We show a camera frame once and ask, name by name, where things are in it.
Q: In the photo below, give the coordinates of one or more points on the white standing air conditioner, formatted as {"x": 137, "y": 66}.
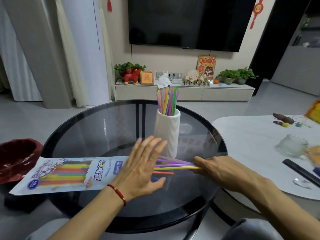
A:
{"x": 85, "y": 47}

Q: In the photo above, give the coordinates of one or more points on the round black glass table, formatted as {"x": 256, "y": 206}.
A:
{"x": 100, "y": 132}

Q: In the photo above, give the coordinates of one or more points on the black wall television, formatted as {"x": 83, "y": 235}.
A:
{"x": 190, "y": 19}

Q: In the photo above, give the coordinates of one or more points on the black comb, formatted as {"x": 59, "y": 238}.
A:
{"x": 300, "y": 170}

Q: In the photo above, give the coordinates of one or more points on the brown elongated object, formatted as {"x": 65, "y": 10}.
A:
{"x": 283, "y": 118}

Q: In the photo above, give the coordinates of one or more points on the white ribbed holder cup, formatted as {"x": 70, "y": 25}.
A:
{"x": 167, "y": 134}

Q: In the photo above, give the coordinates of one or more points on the green leafy plant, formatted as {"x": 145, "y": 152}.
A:
{"x": 122, "y": 67}

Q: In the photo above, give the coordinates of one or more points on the red drinking straw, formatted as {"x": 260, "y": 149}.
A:
{"x": 165, "y": 173}

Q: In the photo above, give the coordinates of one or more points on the bunch of upright coloured straws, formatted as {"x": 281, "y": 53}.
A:
{"x": 168, "y": 103}

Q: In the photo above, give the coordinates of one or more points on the white crumpled tissue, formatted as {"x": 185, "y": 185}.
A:
{"x": 163, "y": 81}

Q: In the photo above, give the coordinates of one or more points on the small potted green plant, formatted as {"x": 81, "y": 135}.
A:
{"x": 243, "y": 75}
{"x": 228, "y": 75}

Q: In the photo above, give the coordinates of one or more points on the person's left hand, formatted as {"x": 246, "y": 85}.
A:
{"x": 136, "y": 172}

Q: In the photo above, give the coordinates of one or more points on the red horse figurine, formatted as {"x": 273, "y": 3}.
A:
{"x": 132, "y": 76}

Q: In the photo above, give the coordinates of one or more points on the white rainbow-print straw packet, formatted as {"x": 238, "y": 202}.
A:
{"x": 75, "y": 172}

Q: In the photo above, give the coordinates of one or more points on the white small device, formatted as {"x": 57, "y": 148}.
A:
{"x": 177, "y": 80}

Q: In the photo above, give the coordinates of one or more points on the person's left forearm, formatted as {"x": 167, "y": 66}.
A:
{"x": 87, "y": 217}

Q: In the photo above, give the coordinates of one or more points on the person's right fingers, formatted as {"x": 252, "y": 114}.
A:
{"x": 201, "y": 164}

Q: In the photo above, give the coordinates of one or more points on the cartoon character poster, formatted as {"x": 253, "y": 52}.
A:
{"x": 206, "y": 66}

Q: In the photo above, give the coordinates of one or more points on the beige curtain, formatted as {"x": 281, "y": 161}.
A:
{"x": 37, "y": 47}

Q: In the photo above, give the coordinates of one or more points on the person's right hand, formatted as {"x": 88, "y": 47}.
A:
{"x": 225, "y": 172}

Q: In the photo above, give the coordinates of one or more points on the person's left thumb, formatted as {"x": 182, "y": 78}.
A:
{"x": 158, "y": 182}

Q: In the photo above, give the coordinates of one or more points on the round cream decorative ornament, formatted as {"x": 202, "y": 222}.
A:
{"x": 192, "y": 75}

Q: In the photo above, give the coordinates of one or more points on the bundle of purple yellow straws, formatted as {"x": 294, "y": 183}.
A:
{"x": 180, "y": 168}

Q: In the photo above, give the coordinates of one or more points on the dark red waste bin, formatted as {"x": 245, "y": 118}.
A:
{"x": 17, "y": 157}

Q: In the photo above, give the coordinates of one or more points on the person's left middle finger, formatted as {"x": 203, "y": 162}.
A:
{"x": 153, "y": 148}

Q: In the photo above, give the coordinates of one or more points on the red hanging knot ornament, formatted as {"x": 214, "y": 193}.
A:
{"x": 258, "y": 8}

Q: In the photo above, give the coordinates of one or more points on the white sheer curtain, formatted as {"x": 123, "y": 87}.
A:
{"x": 15, "y": 72}

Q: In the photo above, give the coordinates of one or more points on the row of small figurines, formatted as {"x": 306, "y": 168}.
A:
{"x": 196, "y": 83}

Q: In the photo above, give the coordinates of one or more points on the white oval table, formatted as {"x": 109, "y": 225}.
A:
{"x": 250, "y": 142}

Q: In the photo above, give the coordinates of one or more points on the person's grey trousers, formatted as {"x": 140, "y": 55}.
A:
{"x": 250, "y": 231}

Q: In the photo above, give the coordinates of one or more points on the gold framed picture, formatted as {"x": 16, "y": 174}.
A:
{"x": 146, "y": 77}

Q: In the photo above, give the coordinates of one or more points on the clear glass mug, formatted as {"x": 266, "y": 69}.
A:
{"x": 292, "y": 146}

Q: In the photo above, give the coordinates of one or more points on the blue drinking straw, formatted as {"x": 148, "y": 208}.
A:
{"x": 154, "y": 179}

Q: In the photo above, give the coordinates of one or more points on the person's right forearm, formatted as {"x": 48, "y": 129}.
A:
{"x": 282, "y": 209}

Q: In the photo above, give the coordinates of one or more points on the person's left little finger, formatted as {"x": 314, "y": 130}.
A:
{"x": 136, "y": 148}

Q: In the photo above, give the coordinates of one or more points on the red hanging tassel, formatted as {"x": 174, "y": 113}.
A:
{"x": 109, "y": 4}

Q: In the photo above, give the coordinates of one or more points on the clear plastic piece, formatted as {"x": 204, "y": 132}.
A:
{"x": 302, "y": 183}

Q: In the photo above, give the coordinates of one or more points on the small yellow object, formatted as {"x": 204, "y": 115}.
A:
{"x": 286, "y": 124}

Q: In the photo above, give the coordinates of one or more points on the yellow orange blurred object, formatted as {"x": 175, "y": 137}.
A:
{"x": 314, "y": 112}

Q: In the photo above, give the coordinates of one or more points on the white low media cabinet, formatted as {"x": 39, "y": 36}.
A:
{"x": 190, "y": 93}

